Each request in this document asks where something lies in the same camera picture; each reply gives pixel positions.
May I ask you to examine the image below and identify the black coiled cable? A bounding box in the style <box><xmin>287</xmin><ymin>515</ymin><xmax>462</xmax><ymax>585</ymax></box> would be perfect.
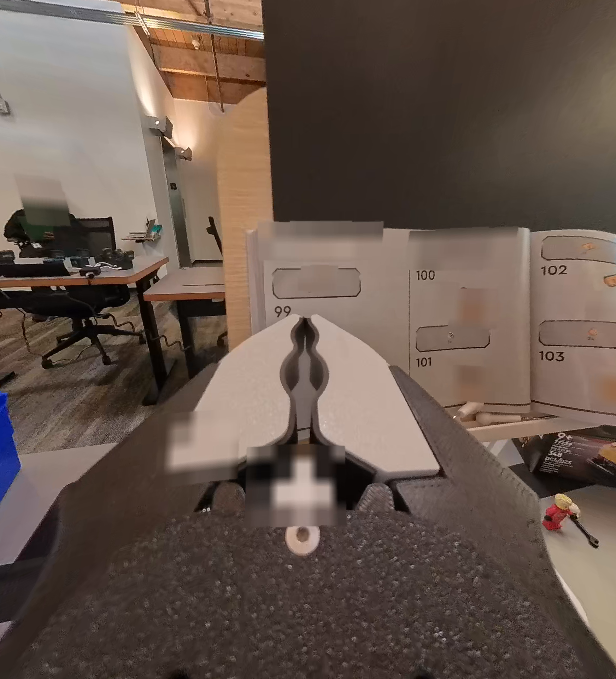
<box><xmin>93</xmin><ymin>313</ymin><xmax>192</xmax><ymax>355</ymax></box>

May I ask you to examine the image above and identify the small black lego wrench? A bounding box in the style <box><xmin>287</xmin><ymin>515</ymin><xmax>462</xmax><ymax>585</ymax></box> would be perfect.
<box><xmin>567</xmin><ymin>512</ymin><xmax>600</xmax><ymax>549</ymax></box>

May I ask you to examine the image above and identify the red lego minifigure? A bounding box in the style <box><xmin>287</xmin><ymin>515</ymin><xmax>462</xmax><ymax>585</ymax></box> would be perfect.
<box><xmin>542</xmin><ymin>493</ymin><xmax>580</xmax><ymax>533</ymax></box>

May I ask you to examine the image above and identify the dark divider panel wooden edge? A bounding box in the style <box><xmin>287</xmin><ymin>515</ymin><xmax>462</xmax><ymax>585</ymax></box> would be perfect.
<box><xmin>217</xmin><ymin>0</ymin><xmax>616</xmax><ymax>351</ymax></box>

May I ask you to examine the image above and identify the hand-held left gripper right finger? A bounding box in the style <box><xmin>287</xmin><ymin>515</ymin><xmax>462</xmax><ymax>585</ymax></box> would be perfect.
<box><xmin>308</xmin><ymin>315</ymin><xmax>441</xmax><ymax>484</ymax></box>

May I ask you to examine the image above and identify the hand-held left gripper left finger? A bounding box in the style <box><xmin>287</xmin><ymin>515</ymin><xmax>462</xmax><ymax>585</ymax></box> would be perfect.
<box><xmin>194</xmin><ymin>315</ymin><xmax>304</xmax><ymax>463</ymax></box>

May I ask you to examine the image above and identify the black mesh office chair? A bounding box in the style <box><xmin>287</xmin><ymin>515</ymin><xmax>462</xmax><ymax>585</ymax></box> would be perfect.
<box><xmin>40</xmin><ymin>216</ymin><xmax>147</xmax><ymax>369</ymax></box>

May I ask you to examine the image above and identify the small wooden edge desk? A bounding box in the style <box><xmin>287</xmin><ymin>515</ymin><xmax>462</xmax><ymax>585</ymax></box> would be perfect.
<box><xmin>143</xmin><ymin>267</ymin><xmax>227</xmax><ymax>380</ymax></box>

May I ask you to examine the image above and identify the long wooden edge desk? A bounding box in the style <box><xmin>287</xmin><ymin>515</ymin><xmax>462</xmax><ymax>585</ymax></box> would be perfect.
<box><xmin>0</xmin><ymin>257</ymin><xmax>171</xmax><ymax>406</ymax></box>

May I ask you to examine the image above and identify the white instruction booklet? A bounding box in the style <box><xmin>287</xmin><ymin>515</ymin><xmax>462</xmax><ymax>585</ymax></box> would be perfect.
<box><xmin>247</xmin><ymin>227</ymin><xmax>616</xmax><ymax>430</ymax></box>

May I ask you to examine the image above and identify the black lego set box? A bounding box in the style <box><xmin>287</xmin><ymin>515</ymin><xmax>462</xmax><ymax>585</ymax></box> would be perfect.
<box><xmin>514</xmin><ymin>424</ymin><xmax>616</xmax><ymax>490</ymax></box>

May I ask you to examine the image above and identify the small wall shelf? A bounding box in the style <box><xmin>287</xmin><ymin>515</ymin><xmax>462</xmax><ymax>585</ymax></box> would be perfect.
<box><xmin>128</xmin><ymin>219</ymin><xmax>164</xmax><ymax>244</ymax></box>

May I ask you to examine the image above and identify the row of black devices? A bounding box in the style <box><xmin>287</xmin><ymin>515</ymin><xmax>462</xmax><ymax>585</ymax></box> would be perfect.
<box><xmin>0</xmin><ymin>246</ymin><xmax>135</xmax><ymax>279</ymax></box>

